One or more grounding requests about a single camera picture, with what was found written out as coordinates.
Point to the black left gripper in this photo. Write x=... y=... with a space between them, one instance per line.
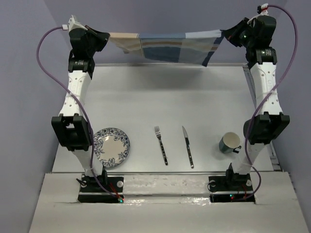
x=101 y=37

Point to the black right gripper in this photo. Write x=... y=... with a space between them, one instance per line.
x=232 y=34

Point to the blue beige checked cloth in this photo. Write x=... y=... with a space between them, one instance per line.
x=190 y=48

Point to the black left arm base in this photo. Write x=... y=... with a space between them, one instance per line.
x=108 y=192

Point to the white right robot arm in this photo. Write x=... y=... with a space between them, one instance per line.
x=268 y=120

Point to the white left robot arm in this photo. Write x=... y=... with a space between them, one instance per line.
x=72 y=126

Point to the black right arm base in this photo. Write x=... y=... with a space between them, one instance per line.
x=223 y=191

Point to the blue floral ceramic plate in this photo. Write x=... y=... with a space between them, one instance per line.
x=111 y=147

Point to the teal mug white inside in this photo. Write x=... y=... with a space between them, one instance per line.
x=230 y=143

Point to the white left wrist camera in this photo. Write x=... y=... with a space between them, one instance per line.
x=72 y=24

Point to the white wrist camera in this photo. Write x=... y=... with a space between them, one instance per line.
x=72 y=24
x=262 y=10

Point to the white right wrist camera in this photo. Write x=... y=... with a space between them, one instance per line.
x=262 y=10

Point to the steel fork patterned handle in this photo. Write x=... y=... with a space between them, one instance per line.
x=158 y=135

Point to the steel knife patterned handle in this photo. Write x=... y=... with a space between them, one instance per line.
x=188 y=147

